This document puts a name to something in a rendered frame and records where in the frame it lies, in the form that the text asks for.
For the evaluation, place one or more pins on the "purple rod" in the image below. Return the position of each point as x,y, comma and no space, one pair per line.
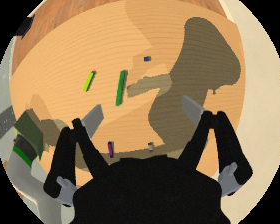
110,149

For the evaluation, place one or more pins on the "lime green rod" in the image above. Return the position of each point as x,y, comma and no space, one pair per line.
88,81

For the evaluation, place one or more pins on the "dark green rod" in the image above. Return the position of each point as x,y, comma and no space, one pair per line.
120,87

